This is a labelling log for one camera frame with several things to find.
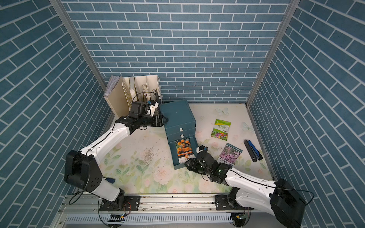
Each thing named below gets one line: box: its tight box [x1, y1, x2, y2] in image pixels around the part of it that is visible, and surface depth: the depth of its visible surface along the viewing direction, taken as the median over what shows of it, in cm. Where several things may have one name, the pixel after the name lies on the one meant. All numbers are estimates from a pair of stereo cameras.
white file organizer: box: [104, 74, 163, 119], surface depth 104 cm
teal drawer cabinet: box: [159, 99, 199, 156], surface depth 88 cm
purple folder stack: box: [104, 75, 122, 98], surface depth 93 cm
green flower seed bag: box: [211, 118, 232, 142], surface depth 107 cm
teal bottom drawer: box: [168, 135, 199, 171], surface depth 96 cm
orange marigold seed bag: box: [174, 137, 197, 164], surface depth 95 cm
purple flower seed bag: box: [216, 142, 243, 167], surface depth 93 cm
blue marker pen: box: [243, 139, 263, 163], surface depth 94 cm
